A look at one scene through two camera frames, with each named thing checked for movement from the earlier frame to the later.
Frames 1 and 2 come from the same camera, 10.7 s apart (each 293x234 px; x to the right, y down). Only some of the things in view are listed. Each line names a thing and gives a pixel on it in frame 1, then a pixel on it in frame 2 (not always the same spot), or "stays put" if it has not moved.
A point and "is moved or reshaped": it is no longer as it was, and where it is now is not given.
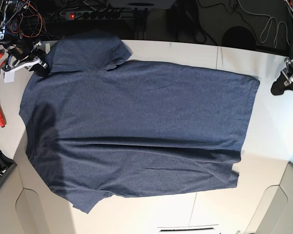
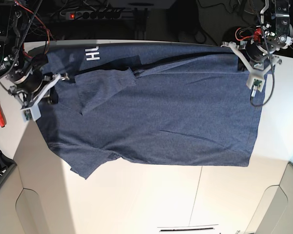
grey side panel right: [281, 210] stays put
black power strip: [94, 15] stays put
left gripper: [41, 68] to [31, 112]
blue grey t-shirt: [96, 126] is moved or reshaped
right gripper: [289, 75] to [256, 77]
